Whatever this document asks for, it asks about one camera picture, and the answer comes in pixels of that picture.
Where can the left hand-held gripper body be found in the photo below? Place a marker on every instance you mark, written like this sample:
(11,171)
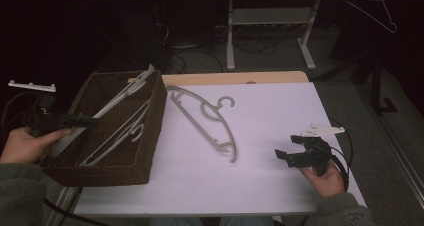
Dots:
(50,121)

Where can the metal floor rail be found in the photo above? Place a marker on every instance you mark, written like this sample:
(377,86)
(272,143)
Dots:
(400,159)

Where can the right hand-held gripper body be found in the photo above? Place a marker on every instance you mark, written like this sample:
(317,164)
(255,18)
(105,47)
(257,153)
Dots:
(316,157)

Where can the grey plastic clothes hanger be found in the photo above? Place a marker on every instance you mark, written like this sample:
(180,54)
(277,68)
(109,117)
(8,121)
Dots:
(219,109)
(136,139)
(110,107)

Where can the black stand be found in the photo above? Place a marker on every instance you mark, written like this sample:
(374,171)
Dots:
(376,86)

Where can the metal table leg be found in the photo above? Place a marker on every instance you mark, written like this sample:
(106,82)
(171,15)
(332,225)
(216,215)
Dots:
(61,202)

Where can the brown wicker basket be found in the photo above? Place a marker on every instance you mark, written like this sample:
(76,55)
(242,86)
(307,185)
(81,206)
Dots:
(110,176)

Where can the person's right hand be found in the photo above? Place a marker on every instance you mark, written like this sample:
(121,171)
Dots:
(328,186)

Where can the person's left hand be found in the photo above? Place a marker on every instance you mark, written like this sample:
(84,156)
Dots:
(20,147)

